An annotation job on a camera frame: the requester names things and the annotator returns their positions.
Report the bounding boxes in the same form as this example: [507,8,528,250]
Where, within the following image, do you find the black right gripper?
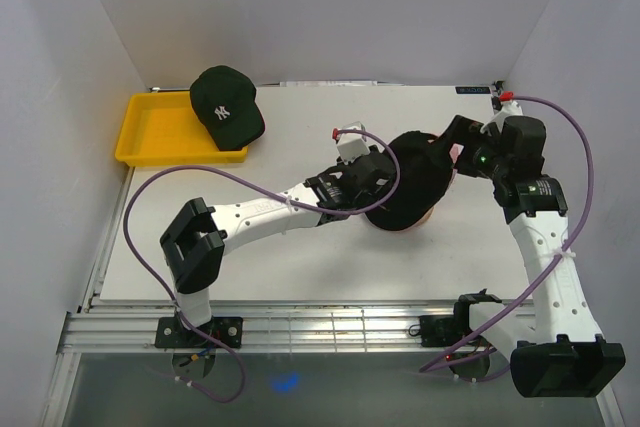
[423,115,509,182]

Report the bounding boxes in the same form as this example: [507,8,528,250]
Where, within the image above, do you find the pink baseball cap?
[424,132,461,223]

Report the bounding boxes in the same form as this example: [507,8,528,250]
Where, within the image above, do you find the black baseball cap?
[365,131,453,232]

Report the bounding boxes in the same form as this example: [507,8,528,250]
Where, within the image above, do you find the dark green NY cap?
[189,65,266,151]

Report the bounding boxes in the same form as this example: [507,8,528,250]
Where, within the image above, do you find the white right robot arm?
[433,115,626,398]

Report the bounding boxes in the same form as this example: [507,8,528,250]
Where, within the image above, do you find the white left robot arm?
[160,147,396,347]

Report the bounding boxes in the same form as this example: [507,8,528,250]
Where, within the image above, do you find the black blue logo sticker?
[455,86,491,95]

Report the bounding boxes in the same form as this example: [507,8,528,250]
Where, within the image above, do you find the wooden hat stand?
[403,207,435,231]

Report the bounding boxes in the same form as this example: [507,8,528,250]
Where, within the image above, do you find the yellow plastic tray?
[115,91,248,167]

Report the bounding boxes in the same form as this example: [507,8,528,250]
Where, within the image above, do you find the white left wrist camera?
[332,122,369,164]

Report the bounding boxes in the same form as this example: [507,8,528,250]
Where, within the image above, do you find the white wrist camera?
[332,122,369,164]
[481,92,523,134]

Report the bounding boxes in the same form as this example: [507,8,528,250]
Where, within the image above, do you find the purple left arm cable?
[122,130,401,404]

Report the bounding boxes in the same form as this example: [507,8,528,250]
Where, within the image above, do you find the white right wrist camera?
[481,92,523,134]

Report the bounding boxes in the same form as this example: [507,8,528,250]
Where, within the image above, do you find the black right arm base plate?
[408,314,470,348]

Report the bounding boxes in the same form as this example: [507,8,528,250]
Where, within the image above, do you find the aluminium front rail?
[57,300,454,355]

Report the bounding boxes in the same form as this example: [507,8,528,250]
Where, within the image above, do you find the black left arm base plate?
[154,316,243,349]

